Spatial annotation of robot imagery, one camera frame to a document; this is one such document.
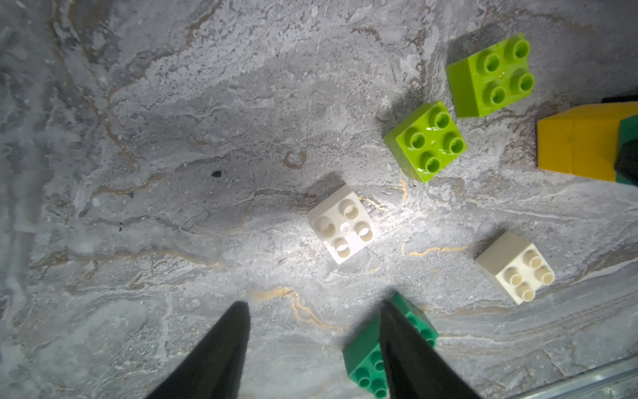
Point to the lime lego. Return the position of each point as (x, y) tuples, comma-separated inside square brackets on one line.
[(426, 141), (491, 79)]

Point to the yellow lego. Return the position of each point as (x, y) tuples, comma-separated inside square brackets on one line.
[(584, 141)]

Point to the dark green long lego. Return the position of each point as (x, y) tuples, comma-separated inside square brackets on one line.
[(363, 358), (626, 157)]

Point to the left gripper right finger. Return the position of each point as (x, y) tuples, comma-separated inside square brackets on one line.
[(413, 368)]

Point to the aluminium front rail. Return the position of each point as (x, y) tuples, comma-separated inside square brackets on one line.
[(614, 380)]

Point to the lime lego left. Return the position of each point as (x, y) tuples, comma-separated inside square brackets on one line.
[(426, 141)]

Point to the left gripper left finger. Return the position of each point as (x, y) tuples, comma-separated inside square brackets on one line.
[(214, 368)]

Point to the white lego left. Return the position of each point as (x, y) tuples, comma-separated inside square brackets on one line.
[(342, 224)]

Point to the lime lego right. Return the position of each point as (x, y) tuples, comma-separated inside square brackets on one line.
[(491, 79)]

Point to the cream lego lower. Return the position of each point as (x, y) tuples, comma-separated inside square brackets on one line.
[(515, 266)]

